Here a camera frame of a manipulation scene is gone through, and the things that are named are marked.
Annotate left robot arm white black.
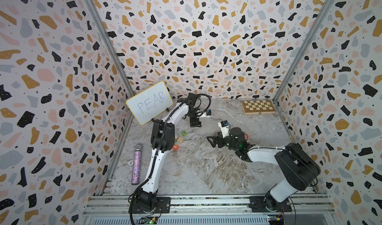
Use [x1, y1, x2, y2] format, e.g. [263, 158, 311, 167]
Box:
[129, 93, 204, 214]

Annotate whiteboard with PEAR text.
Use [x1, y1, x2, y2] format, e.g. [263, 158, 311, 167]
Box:
[126, 81, 173, 125]

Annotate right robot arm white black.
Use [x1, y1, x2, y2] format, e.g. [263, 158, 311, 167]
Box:
[207, 127, 321, 212]

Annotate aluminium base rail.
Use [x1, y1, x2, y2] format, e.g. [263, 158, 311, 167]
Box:
[81, 194, 340, 225]

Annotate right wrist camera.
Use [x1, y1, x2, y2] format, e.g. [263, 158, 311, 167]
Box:
[218, 120, 230, 138]

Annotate glittery purple bottle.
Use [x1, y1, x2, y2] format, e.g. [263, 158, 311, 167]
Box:
[131, 143, 143, 185]

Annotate wooden chessboard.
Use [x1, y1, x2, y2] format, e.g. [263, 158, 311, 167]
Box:
[241, 100, 276, 115]

